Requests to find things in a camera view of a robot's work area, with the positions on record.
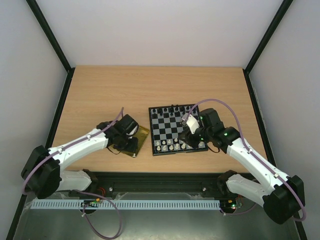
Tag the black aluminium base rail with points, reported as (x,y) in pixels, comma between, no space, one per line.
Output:
(108,184)

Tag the gold metal tray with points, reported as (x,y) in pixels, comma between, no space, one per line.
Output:
(141,135)

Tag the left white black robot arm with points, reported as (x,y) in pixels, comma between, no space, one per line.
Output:
(45,171)

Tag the light blue slotted cable duct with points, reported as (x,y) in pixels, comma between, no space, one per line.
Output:
(77,204)

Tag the black grey chess board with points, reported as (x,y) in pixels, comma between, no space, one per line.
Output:
(164,129)

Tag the black chess pieces row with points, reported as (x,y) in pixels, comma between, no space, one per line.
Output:
(169,111)

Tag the black frame post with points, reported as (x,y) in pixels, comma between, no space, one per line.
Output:
(41,19)
(276,20)

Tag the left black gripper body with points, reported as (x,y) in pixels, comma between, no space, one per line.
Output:
(125,145)

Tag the right black frame post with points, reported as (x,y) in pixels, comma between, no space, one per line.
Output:
(276,20)

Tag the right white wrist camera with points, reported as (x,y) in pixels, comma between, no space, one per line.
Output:
(191,122)

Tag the left black frame post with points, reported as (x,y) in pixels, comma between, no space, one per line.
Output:
(41,19)

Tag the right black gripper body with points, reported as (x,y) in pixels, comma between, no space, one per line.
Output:
(188,136)

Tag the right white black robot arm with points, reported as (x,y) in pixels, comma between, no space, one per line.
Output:
(280,195)

